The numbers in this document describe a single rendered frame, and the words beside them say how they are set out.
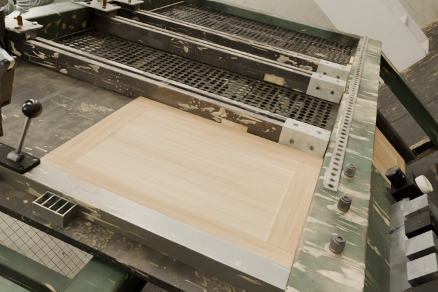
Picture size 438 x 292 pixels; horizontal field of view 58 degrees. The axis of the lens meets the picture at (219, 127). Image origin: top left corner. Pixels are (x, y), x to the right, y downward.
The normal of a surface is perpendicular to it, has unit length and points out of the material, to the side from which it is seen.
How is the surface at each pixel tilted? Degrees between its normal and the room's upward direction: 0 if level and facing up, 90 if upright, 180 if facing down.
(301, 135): 90
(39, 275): 55
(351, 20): 90
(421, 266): 0
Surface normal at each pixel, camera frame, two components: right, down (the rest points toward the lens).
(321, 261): 0.17, -0.86
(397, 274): -0.65, -0.76
